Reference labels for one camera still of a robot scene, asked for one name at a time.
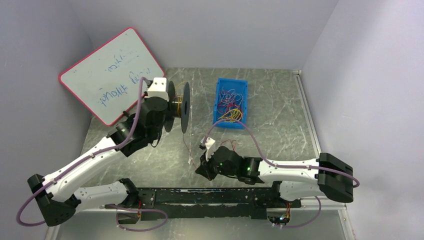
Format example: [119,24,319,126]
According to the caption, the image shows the grey perforated cable spool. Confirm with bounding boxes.
[167,81,191,134]

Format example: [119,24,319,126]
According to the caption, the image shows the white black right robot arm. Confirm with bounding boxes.
[195,146,354,203]

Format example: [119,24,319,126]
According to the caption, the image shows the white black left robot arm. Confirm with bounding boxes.
[24,97,174,227]

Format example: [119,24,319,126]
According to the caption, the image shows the pink framed whiteboard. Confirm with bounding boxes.
[58,27,165,126]

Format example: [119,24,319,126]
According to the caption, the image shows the blue plastic bin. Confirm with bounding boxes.
[212,77,248,129]

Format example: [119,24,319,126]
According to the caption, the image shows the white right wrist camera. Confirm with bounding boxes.
[200,136,217,162]

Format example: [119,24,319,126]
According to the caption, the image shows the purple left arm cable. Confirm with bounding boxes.
[15,76,170,233]

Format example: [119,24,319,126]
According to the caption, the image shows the yellow wire on spool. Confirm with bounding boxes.
[173,84,186,117]

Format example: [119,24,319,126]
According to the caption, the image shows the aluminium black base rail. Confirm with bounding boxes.
[54,187,347,221]

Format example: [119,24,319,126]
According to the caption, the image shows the yellow wire bundle in bin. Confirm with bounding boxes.
[216,107,244,123]

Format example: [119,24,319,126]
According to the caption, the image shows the red wire tangle in bin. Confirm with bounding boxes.
[216,87,246,115]

